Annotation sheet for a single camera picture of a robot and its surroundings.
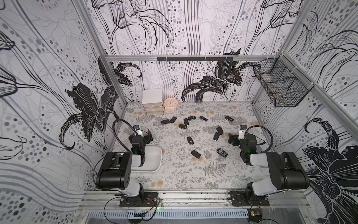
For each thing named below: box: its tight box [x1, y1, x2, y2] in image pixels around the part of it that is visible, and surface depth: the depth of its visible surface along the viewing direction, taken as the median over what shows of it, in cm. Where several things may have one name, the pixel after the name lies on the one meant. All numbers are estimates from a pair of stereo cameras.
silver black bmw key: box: [216, 147, 228, 158], surface depth 90 cm
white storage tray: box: [131, 145, 163, 173], surface depth 88 cm
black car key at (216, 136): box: [213, 132, 221, 141], surface depth 99 cm
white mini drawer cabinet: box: [142, 88, 165, 117], surface depth 107 cm
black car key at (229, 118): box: [225, 115, 235, 122], surface depth 109 cm
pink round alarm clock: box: [163, 97, 179, 112], surface depth 117 cm
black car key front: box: [191, 149, 202, 159], surface depth 90 cm
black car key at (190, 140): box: [186, 136, 194, 145], surface depth 97 cm
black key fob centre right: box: [216, 126, 224, 135], surface depth 103 cm
